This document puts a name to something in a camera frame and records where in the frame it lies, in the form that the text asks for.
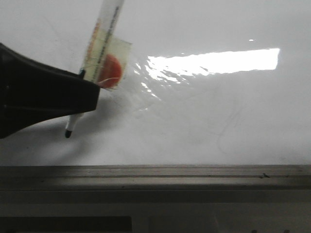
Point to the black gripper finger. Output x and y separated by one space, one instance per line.
32 92

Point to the clear yellowed adhesive tape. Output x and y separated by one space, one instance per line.
119 53

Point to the orange round magnet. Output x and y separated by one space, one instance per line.
111 72

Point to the white black whiteboard marker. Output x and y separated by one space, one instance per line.
108 15

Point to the white glossy whiteboard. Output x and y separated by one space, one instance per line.
213 82

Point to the grey aluminium whiteboard frame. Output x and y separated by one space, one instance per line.
91 178

